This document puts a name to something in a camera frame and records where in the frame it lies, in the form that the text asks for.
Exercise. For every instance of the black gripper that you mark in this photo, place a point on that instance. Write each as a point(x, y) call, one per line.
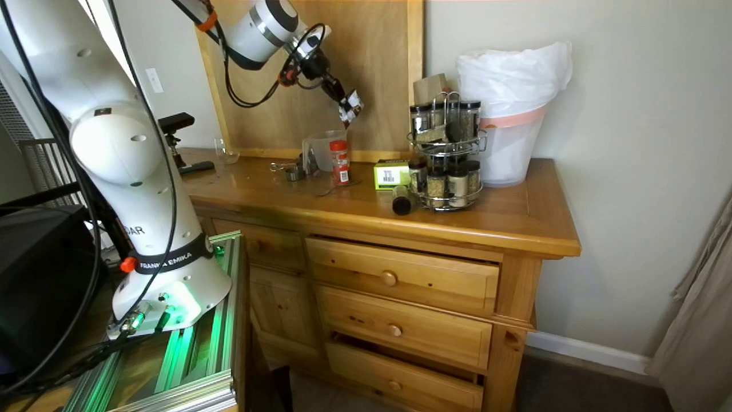
point(324, 71)

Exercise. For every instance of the small pack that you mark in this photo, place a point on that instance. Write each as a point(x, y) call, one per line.
point(349, 116)

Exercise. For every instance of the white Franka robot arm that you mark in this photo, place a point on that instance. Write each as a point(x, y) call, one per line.
point(116, 146)

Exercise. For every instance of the red lid spice jar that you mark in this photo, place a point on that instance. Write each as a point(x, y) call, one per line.
point(340, 161)

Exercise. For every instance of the large wooden board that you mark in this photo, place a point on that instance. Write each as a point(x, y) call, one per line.
point(380, 84)

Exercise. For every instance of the clear plastic measuring jug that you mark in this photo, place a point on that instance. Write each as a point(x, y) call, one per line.
point(314, 154)

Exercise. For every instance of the brown paper bag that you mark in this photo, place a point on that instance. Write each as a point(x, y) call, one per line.
point(434, 87)

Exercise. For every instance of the small green box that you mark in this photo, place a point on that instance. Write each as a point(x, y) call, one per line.
point(392, 177)

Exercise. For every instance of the metal spice rack carousel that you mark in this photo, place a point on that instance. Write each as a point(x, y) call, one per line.
point(449, 156)

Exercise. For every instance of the small black round lid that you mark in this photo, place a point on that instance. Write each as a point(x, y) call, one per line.
point(402, 205)

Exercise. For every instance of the wooden dresser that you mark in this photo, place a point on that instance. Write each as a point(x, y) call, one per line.
point(427, 220)

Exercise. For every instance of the shallow wooden dresser drawer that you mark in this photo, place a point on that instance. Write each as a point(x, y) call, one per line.
point(396, 275)

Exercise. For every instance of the wooden dresser cabinet door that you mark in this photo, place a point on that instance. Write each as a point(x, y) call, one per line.
point(282, 312)

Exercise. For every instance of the medium wooden dresser drawer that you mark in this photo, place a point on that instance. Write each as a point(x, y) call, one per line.
point(403, 330)

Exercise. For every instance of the lowest wooden dresser drawer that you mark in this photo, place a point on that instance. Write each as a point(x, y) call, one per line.
point(403, 381)

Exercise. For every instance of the green lit metal machine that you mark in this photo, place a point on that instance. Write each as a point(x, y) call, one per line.
point(185, 359)

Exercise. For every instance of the black equipment case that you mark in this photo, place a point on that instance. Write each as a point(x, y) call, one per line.
point(43, 290)

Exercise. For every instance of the beige curtain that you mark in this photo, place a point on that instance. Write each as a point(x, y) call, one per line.
point(699, 321)

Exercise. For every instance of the black camera on stand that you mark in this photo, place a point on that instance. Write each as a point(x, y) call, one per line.
point(177, 123)

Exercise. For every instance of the white light switch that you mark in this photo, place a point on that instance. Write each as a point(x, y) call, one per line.
point(154, 80)

